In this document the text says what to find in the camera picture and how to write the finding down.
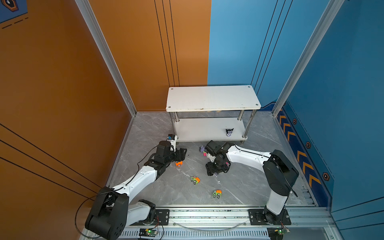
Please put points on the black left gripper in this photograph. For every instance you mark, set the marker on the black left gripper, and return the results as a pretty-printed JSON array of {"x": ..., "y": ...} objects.
[{"x": 179, "y": 154}]

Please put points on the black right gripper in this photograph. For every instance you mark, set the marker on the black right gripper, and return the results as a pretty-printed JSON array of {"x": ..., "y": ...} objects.
[{"x": 210, "y": 170}]

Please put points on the black purple Kuromi figure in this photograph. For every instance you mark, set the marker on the black purple Kuromi figure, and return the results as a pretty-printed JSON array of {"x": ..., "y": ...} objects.
[{"x": 229, "y": 132}]

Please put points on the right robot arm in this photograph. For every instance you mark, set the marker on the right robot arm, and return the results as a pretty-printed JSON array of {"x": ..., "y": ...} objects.
[{"x": 280, "y": 173}]

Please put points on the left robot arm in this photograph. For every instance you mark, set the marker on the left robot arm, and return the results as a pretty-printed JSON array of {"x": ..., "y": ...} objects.
[{"x": 112, "y": 209}]

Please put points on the white two-tier shelf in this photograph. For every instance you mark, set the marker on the white two-tier shelf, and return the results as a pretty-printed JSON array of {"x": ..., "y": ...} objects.
[{"x": 212, "y": 99}]

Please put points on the orange green toy car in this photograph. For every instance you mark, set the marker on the orange green toy car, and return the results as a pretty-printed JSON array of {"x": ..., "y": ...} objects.
[{"x": 195, "y": 180}]

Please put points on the green orange toy truck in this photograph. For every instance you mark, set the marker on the green orange toy truck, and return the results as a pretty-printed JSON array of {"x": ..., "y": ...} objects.
[{"x": 217, "y": 194}]

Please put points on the left circuit board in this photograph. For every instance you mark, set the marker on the left circuit board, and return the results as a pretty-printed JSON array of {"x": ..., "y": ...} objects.
[{"x": 148, "y": 234}]

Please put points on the circuit board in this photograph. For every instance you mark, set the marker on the circuit board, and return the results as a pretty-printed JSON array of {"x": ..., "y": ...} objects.
[
  {"x": 277, "y": 233},
  {"x": 148, "y": 234}
]

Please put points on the right circuit board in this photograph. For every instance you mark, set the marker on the right circuit board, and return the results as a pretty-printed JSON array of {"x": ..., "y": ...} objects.
[{"x": 277, "y": 233}]

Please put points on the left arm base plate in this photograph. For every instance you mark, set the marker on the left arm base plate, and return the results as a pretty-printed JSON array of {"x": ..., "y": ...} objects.
[{"x": 163, "y": 215}]

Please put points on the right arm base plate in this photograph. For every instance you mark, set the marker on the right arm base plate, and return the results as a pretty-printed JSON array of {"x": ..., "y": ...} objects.
[{"x": 266, "y": 217}]

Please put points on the left aluminium corner post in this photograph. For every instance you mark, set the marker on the left aluminium corner post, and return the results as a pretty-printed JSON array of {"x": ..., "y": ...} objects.
[{"x": 101, "y": 42}]

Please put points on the aluminium corner post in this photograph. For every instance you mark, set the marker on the aluminium corner post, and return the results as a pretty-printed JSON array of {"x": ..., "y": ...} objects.
[
  {"x": 101, "y": 42},
  {"x": 315, "y": 39}
]

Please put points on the right aluminium corner post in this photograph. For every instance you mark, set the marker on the right aluminium corner post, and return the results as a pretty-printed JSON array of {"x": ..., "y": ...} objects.
[{"x": 315, "y": 39}]

